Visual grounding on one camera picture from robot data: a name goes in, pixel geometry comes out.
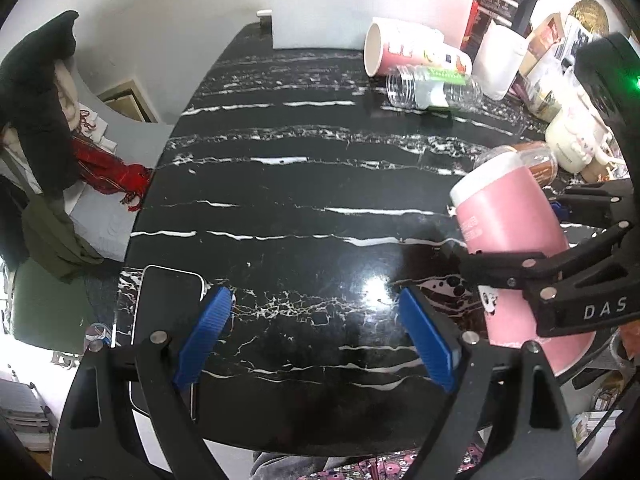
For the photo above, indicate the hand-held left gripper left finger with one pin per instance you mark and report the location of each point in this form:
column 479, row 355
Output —
column 204, row 336

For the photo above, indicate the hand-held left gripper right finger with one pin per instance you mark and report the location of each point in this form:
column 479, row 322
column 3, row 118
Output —
column 429, row 344

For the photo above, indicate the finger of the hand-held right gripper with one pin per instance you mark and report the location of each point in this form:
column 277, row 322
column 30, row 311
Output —
column 505, row 266
column 592, row 202

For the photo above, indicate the pink cup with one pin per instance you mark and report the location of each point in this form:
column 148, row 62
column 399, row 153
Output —
column 505, row 210

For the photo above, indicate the white red paper cup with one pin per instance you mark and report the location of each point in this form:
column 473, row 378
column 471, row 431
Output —
column 400, row 45

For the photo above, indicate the black smartphone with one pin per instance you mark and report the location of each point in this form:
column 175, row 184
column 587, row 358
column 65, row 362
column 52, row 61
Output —
column 165, row 305

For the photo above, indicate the gold round plate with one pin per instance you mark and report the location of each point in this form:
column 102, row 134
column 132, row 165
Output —
column 590, row 14

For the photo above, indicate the white mug with pink print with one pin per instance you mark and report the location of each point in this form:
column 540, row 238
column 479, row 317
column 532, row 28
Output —
column 570, row 140

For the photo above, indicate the clear jar with brown contents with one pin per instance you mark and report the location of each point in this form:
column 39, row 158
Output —
column 537, row 157

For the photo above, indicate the brown cardboard box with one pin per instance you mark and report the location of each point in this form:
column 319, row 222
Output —
column 547, row 35

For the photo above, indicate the white paper roll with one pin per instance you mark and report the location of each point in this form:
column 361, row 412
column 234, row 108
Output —
column 497, row 60

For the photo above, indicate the floral patterned cloth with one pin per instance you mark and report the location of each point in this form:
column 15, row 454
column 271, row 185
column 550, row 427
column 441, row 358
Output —
column 390, row 467

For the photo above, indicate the dark green cushion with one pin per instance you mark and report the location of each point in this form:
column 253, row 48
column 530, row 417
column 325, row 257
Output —
column 50, row 310

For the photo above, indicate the olive green cloth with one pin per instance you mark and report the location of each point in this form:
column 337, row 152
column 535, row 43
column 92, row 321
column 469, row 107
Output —
column 55, row 240

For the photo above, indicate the clear plastic bottle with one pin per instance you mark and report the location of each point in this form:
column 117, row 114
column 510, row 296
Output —
column 430, row 87

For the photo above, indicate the red scarf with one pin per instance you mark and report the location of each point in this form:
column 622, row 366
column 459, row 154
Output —
column 107, row 170

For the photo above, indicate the black garment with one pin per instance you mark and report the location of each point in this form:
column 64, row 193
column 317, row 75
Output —
column 40, row 90

